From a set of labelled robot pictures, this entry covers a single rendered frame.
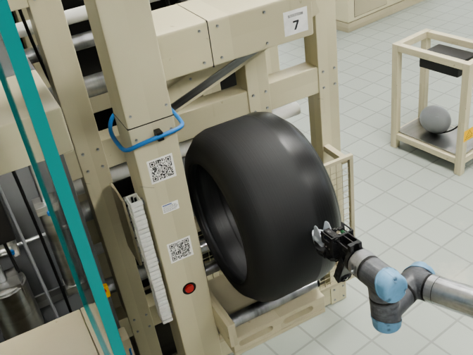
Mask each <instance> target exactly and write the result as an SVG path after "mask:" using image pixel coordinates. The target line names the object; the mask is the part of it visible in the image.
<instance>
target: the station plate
mask: <svg viewBox="0 0 473 355"><path fill-rule="evenodd" d="M283 16H284V32H285V37H287V36H290V35H294V34H296V33H299V32H303V31H306V30H308V14H307V6H304V7H302V8H297V9H295V10H292V11H288V12H285V13H283Z"/></svg>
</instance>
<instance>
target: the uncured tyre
mask: <svg viewBox="0 0 473 355"><path fill-rule="evenodd" d="M184 169H185V176H186V180H187V186H188V190H189V196H190V200H191V205H192V207H193V210H194V214H195V216H196V219H197V222H198V225H199V227H200V229H201V232H202V234H203V237H204V239H205V241H206V244H207V245H208V248H209V249H210V252H211V254H212V255H213V258H214V259H215V261H216V263H217V264H218V266H219V267H220V270H221V271H222V272H223V274H224V275H225V277H226V278H227V279H228V280H229V282H230V283H231V284H232V286H233V287H234V288H235V289H236V290H237V291H238V292H239V293H241V294H242V295H244V296H245V297H249V298H251V299H255V300H257V301H260V302H267V301H275V300H278V299H280V298H282V297H284V296H286V295H288V294H291V293H292V292H295V291H296V290H298V289H300V288H302V287H305V286H306V285H309V284H311V283H313V282H315V281H317V280H319V279H321V278H323V277H324V276H325V275H326V274H328V272H329V271H330V270H331V269H332V268H333V267H334V265H335V263H336V262H335V261H330V260H329V259H327V258H325V259H324V257H323V256H320V255H319V254H318V253H317V251H316V248H315V245H314V241H313V236H312V231H313V230H314V226H315V225H316V226H317V227H318V229H319V230H323V227H324V222H325V221H327V222H328V223H329V224H330V226H331V229H333V228H336V229H337V228H339V227H341V212H340V208H339V203H338V200H337V197H336V193H335V191H334V187H333V184H332V181H331V179H330V177H329V174H328V172H327V170H326V168H325V166H324V164H323V162H322V160H321V158H320V157H319V155H318V154H317V152H316V150H315V149H314V147H313V146H312V144H311V143H310V142H309V141H308V139H307V138H306V137H305V135H304V134H303V133H302V132H301V131H300V130H299V129H298V128H297V127H295V126H294V125H293V124H291V123H290V122H288V121H287V120H285V119H283V118H280V117H279V116H277V115H275V114H273V113H270V112H266V111H263V112H252V113H248V114H246V115H244V116H240V117H238V118H235V119H232V120H228V121H226V122H224V123H220V124H218V125H215V126H212V127H209V128H206V129H204V130H203V131H202V132H200V133H198V134H197V135H196V136H195V137H194V138H193V140H192V142H191V144H190V146H189V149H188V151H187V153H186V156H185V162H184Z"/></svg>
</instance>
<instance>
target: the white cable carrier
mask: <svg viewBox="0 0 473 355"><path fill-rule="evenodd" d="M125 198H126V201H127V205H128V208H129V210H130V214H131V215H130V216H131V219H132V223H133V226H134V231H135V234H136V236H137V240H138V244H139V248H140V252H141V256H142V258H143V261H144V266H145V269H146V273H147V276H148V279H149V283H150V287H151V291H152V294H153V299H154V301H155V305H156V308H157V312H158V316H159V317H160V319H161V321H162V322H163V324H166V323H169V322H170V321H172V320H173V318H172V314H173V312H172V309H171V308H170V305H169V303H168V298H167V296H166V292H165V287H164V284H163V279H162V277H161V276H162V275H161V272H160V268H159V265H158V263H160V261H159V258H158V257H157V256H156V253H155V249H154V246H153V240H152V237H151V233H150V231H149V227H148V226H149V225H148V223H147V222H148V221H147V219H146V214H145V211H144V206H143V205H144V204H145V203H144V200H143V199H142V198H139V196H138V195H137V193H134V194H131V195H129V196H127V197H125Z"/></svg>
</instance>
